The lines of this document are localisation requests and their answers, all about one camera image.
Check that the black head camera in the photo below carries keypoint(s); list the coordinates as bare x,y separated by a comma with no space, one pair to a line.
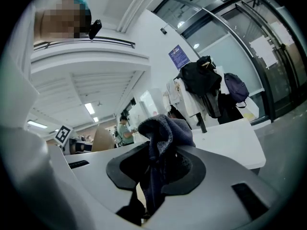
95,29

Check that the white bag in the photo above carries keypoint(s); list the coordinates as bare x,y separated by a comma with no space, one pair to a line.
250,108

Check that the black wall device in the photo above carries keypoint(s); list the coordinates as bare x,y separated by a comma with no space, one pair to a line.
164,31

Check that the tan chair back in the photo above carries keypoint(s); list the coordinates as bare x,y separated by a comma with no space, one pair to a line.
102,139

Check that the black balcony railing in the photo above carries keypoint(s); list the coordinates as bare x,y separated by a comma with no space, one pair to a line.
108,41

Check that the white paper sheet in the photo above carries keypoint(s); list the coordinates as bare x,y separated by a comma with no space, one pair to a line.
263,51
283,32

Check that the black coat rack pole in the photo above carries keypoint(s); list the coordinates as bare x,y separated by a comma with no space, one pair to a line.
201,123

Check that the black jacket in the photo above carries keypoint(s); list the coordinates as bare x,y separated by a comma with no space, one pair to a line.
199,78

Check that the rectangular ceiling light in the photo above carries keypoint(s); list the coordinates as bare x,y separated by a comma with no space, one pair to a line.
89,108
95,119
37,124

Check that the black framed glass door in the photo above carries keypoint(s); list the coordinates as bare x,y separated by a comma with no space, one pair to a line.
271,63

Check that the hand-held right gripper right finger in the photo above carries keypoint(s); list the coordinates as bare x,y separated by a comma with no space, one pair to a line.
216,200

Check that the white hanging garment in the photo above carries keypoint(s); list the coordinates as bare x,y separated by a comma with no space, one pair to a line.
184,99

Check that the person's head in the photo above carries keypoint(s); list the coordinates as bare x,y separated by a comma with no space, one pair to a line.
60,20

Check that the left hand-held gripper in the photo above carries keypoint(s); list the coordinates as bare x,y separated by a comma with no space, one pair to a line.
63,134

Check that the white table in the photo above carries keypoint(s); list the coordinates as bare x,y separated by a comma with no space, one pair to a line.
230,142

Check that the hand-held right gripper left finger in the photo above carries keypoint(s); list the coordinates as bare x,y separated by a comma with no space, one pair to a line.
96,176

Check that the dark grey cloth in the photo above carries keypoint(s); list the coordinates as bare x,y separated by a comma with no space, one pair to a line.
159,130

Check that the blue wall poster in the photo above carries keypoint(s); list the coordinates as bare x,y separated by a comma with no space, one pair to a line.
178,57

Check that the purple backpack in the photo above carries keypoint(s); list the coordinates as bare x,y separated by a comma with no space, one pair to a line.
236,87

